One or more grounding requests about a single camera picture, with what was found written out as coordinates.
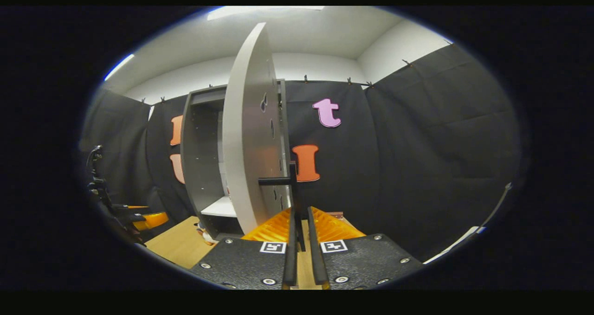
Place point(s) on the white cabinet door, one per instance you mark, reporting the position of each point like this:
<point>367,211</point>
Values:
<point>246,143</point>

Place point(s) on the grey cabinet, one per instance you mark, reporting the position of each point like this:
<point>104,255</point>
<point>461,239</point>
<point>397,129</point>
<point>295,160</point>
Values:
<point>199,157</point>

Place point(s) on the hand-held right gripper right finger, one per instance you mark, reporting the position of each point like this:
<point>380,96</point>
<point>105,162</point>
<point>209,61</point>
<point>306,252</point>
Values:
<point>317,259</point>

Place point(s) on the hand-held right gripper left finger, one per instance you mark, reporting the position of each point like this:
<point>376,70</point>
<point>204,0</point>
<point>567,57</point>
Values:
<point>291,259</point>

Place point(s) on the black backdrop cloth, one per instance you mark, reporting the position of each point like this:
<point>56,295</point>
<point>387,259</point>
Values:
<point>417,166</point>

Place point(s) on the ceiling light panel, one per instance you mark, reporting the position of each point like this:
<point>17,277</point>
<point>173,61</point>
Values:
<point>119,67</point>
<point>250,11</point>

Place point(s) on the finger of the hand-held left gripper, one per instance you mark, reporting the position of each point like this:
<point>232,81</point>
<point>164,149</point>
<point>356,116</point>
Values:
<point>155,220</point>
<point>134,208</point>

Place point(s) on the small duck figurine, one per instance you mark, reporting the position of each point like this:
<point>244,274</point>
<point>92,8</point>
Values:
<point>204,234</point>

